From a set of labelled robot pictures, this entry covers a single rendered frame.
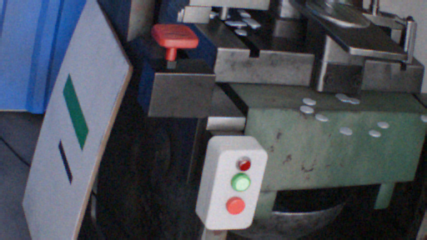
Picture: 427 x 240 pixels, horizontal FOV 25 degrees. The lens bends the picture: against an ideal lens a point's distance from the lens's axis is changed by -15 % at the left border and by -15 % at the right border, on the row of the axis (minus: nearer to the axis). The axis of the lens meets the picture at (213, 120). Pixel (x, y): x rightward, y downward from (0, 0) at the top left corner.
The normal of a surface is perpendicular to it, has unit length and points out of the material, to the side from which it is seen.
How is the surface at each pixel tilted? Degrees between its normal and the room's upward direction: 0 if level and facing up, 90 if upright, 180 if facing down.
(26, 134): 0
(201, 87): 90
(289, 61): 90
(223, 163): 90
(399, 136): 90
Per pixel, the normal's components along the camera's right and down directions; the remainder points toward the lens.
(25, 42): 0.33, 0.43
